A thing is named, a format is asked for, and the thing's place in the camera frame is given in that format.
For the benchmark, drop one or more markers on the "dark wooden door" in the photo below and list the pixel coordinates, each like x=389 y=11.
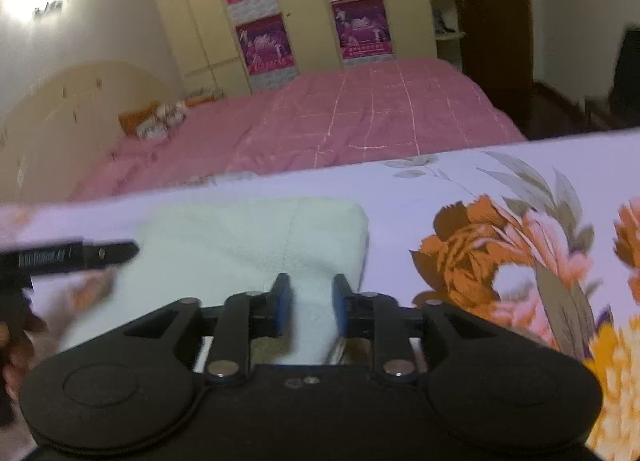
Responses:
x=490 y=31

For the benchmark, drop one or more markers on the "person's left hand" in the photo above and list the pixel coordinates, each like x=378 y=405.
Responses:
x=30 y=341

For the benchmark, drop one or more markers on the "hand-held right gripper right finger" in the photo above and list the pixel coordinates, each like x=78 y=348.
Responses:
x=341 y=306

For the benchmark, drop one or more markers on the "cream curved headboard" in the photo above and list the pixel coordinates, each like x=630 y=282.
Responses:
x=65 y=111

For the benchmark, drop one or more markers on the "white patterned bundle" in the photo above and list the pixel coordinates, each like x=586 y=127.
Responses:
x=165 y=121

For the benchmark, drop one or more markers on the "cream corner shelf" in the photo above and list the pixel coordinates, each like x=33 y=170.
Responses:
x=445 y=46

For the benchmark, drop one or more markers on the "cream wardrobe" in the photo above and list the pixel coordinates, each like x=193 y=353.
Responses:
x=305 y=41

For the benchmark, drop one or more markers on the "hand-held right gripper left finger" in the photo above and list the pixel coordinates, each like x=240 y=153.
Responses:
x=284 y=306

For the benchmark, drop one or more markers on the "lavender floral bedsheet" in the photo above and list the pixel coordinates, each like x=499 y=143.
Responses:
x=400 y=191

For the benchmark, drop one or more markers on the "orange pillow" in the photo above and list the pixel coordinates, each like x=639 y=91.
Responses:
x=132 y=121

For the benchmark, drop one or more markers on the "pink checked quilt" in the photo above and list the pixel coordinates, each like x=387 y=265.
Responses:
x=375 y=111

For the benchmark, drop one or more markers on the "cream white towel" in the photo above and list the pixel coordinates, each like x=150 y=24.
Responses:
x=225 y=241

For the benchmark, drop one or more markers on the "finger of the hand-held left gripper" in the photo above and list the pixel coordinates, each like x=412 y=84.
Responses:
x=75 y=257

